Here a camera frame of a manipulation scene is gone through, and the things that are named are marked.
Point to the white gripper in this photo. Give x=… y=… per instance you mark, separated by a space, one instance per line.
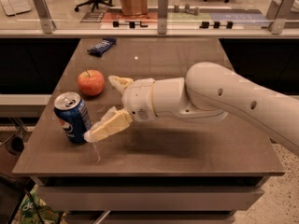
x=138 y=99

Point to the blue pepsi can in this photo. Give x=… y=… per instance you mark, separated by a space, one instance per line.
x=72 y=113

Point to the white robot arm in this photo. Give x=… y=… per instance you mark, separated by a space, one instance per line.
x=208 y=92

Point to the red orange apple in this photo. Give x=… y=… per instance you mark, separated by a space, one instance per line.
x=91 y=82

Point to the blue snack bar wrapper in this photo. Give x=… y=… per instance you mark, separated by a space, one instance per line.
x=102 y=47

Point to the green patterned bag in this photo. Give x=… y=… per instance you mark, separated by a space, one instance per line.
x=33 y=210

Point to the metal glass post middle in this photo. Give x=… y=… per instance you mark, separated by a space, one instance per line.
x=162 y=17

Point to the metal glass post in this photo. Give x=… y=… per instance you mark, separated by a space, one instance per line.
x=47 y=23
x=279 y=21
x=162 y=17

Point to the metal glass post left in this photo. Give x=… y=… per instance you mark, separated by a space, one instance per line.
x=47 y=23

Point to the metal glass post right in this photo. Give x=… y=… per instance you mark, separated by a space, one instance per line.
x=279 y=21

